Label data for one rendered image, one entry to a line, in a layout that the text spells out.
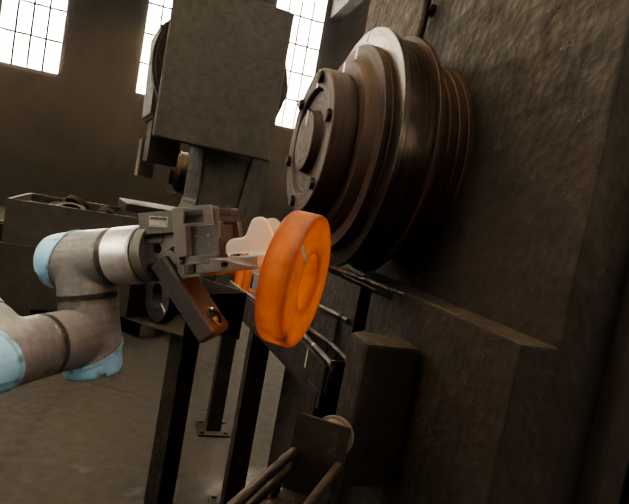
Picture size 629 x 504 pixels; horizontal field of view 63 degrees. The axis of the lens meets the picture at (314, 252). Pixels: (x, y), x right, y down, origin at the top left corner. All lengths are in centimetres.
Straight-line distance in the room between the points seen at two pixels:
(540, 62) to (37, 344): 76
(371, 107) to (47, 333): 59
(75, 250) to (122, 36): 1068
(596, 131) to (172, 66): 311
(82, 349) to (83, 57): 1069
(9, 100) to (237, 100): 806
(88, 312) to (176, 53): 302
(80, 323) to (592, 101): 69
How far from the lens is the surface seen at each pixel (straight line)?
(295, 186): 108
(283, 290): 52
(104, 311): 72
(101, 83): 1118
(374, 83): 94
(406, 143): 86
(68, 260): 72
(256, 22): 382
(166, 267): 65
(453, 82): 101
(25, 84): 1136
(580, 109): 78
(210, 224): 60
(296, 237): 53
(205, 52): 367
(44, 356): 66
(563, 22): 86
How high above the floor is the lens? 99
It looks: 5 degrees down
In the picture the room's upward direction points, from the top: 10 degrees clockwise
